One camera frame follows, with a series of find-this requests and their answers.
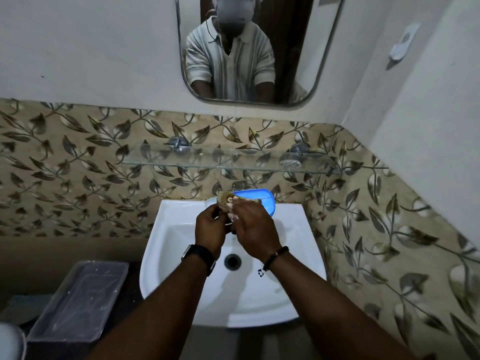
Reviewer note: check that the brown scrub pad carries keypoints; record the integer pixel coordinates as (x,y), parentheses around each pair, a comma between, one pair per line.
(227,198)

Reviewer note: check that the person's left hand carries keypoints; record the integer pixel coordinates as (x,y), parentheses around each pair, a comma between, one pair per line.
(210,230)

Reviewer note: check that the person's left forearm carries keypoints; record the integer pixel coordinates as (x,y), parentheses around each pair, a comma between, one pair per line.
(157,307)

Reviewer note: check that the person's left fingers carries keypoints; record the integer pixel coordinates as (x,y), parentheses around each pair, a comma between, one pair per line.
(220,217)

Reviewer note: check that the glass wall shelf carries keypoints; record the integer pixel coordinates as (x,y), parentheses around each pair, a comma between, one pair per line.
(210,159)

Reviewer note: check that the person's right forearm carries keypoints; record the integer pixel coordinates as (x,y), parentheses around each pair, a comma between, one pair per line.
(330,314)

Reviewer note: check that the white wall-mounted holder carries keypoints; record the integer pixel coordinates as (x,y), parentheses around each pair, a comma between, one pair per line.
(403,43)

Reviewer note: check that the person's right hand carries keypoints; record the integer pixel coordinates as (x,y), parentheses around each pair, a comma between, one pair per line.
(257,230)

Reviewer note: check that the chrome shelf bracket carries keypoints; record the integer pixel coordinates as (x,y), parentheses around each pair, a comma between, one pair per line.
(178,143)
(300,149)

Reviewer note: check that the blue soap dish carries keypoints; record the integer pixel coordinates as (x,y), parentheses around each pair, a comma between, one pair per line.
(258,196)

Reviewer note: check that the metal basin drain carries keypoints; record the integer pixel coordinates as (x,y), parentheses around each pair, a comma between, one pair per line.
(232,261)

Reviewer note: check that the grey plastic container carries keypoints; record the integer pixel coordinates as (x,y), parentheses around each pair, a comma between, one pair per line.
(80,301)

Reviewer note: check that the white rounded container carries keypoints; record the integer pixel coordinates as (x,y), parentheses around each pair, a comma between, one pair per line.
(9,343)

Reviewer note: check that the person's right fingers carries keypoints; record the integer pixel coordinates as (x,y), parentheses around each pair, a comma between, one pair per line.
(242,210)

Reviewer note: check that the black wrist watch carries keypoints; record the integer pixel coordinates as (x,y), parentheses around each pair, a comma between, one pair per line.
(200,256)

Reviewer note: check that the wall mirror with metal frame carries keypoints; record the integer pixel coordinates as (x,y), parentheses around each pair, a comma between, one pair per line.
(300,52)

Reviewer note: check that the white ceramic wash basin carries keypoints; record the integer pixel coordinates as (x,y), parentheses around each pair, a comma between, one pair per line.
(240,292)

